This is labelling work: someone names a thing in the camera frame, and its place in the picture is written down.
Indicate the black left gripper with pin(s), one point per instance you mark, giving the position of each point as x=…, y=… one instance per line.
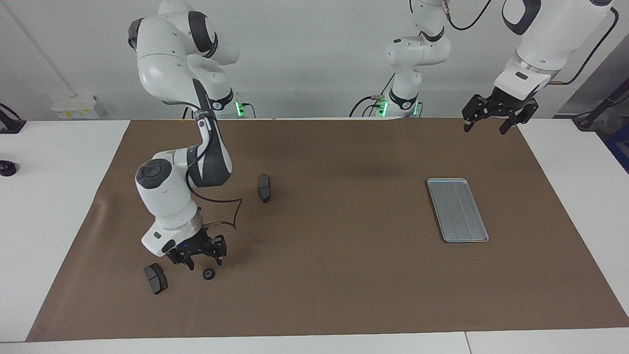
x=508, y=100

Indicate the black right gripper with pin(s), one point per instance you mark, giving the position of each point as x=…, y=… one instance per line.
x=191, y=243

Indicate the large black bearing gear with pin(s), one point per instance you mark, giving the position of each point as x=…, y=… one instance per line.
x=208, y=274

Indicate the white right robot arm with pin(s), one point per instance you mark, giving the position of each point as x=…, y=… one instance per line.
x=167, y=196

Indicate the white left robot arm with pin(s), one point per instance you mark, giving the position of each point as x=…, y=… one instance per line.
x=417, y=49

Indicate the silver metal tray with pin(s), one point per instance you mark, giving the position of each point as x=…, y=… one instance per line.
x=459, y=211

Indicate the short grey brake pad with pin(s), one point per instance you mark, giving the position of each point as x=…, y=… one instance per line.
x=156, y=280

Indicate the long grey brake pad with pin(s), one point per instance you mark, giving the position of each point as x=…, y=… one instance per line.
x=264, y=189

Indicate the black stand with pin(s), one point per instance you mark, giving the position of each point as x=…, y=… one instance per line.
x=597, y=110

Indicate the blue box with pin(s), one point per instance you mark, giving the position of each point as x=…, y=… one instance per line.
x=620, y=147

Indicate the brown paper table mat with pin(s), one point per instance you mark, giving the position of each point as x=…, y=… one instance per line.
x=344, y=285

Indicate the white power strip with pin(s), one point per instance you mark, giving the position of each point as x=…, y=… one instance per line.
x=78, y=108

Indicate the small black round knob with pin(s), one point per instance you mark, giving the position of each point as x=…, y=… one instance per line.
x=7, y=168

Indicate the black table clamp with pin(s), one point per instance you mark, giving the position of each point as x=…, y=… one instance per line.
x=10, y=124

